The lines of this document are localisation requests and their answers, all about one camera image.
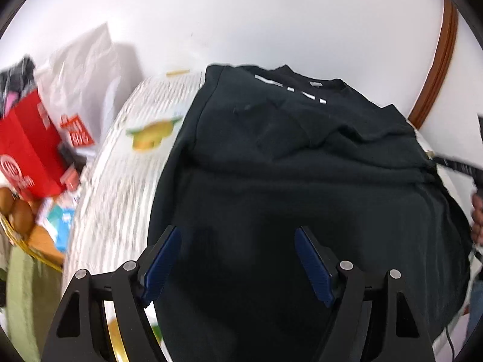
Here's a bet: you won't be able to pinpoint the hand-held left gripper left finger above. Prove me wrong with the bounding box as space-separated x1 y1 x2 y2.
41 225 182 362

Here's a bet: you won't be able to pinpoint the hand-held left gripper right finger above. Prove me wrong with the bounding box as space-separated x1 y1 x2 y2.
294 226 434 362

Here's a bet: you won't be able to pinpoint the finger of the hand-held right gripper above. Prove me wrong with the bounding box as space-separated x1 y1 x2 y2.
426 151 453 171

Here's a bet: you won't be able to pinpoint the black sweatshirt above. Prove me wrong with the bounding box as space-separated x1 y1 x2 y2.
147 64 472 362

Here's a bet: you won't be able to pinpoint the person's right hand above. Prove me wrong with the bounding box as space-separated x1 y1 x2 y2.
470 192 483 246

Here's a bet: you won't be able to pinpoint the fruit print tablecloth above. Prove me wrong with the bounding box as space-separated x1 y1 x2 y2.
62 71 477 362

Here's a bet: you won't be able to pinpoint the blue packet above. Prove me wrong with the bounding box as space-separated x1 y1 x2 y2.
46 204 77 254

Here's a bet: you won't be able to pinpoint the yellow basket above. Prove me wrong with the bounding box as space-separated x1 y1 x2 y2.
0 213 64 273

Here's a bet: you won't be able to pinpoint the green cloth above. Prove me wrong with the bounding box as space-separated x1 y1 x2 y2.
7 246 66 362

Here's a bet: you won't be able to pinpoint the brown round fruit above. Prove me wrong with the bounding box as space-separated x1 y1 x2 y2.
0 186 15 216
8 199 35 233

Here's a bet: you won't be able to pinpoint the person's blue jeans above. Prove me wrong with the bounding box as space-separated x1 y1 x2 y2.
466 275 483 345

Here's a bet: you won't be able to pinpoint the red cardboard box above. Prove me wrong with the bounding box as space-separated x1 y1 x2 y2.
0 90 68 200

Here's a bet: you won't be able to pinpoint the white plastic bag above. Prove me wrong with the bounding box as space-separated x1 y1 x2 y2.
36 23 144 155

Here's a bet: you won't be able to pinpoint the brown wooden door frame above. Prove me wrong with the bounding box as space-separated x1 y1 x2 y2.
408 0 459 129

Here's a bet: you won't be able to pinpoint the black cable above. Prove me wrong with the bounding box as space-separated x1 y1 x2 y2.
444 326 456 360

